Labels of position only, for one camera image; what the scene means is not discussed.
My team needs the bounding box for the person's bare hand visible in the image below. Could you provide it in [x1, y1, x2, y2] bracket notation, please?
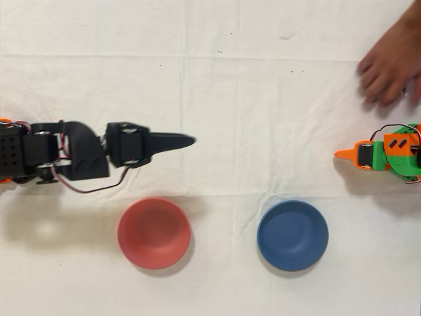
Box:
[357, 18, 421, 108]

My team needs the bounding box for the blue plastic bowl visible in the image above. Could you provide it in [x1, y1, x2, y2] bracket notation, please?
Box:
[256, 199, 330, 272]

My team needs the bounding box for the red white black servo cable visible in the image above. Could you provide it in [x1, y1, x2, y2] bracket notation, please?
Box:
[51, 157, 131, 194]

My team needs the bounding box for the white table cloth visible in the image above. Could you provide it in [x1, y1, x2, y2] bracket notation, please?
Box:
[0, 0, 421, 316]

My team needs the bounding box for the thin servo cable on orange arm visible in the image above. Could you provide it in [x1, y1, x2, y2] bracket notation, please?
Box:
[370, 123, 421, 145]

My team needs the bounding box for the pink plastic bowl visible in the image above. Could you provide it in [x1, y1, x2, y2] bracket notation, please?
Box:
[117, 196, 192, 270]

